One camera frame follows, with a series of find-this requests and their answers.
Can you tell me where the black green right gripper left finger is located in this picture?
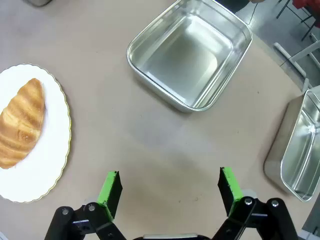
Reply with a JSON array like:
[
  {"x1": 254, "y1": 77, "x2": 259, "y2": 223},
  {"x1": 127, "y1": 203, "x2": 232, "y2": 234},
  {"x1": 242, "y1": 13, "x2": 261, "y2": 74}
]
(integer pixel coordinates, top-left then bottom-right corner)
[{"x1": 44, "y1": 170, "x2": 126, "y2": 240}]

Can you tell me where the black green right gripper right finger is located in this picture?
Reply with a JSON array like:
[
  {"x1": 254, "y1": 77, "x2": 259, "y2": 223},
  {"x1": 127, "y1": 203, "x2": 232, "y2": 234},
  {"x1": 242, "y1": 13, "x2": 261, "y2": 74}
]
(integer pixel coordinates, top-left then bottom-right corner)
[{"x1": 212, "y1": 166, "x2": 300, "y2": 240}]

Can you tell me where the steel rectangular container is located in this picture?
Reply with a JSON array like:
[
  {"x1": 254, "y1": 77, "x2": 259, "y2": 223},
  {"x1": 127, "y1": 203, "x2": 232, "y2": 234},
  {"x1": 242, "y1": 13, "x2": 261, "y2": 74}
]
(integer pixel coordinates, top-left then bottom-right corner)
[
  {"x1": 263, "y1": 89, "x2": 320, "y2": 203},
  {"x1": 126, "y1": 0, "x2": 253, "y2": 113}
]

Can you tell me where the white scalloped plate gold rim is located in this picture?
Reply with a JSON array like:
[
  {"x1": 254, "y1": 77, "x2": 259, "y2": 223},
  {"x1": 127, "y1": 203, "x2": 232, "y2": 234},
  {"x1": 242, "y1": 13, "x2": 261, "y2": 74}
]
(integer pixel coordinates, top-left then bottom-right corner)
[{"x1": 0, "y1": 63, "x2": 72, "y2": 204}]

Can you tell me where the golden brown croissant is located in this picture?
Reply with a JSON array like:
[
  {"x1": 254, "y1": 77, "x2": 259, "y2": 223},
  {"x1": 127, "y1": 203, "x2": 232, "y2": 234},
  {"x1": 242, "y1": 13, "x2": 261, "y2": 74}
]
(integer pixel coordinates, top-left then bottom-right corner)
[{"x1": 0, "y1": 77, "x2": 47, "y2": 170}]

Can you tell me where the black metal chair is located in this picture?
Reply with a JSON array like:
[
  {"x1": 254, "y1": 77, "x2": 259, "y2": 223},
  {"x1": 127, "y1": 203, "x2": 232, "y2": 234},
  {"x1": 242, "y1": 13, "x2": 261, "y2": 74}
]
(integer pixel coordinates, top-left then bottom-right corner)
[{"x1": 275, "y1": 0, "x2": 320, "y2": 42}]

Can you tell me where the red cloth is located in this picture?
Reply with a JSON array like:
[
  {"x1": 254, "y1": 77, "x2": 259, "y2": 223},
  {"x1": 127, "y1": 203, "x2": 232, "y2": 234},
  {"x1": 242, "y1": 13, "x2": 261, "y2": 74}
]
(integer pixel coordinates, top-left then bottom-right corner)
[{"x1": 292, "y1": 0, "x2": 320, "y2": 11}]

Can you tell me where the thin black cable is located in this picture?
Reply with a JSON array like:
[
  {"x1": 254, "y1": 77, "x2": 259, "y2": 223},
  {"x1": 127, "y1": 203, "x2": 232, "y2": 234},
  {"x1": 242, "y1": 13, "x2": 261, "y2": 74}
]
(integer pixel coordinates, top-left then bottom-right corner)
[{"x1": 246, "y1": 2, "x2": 259, "y2": 26}]

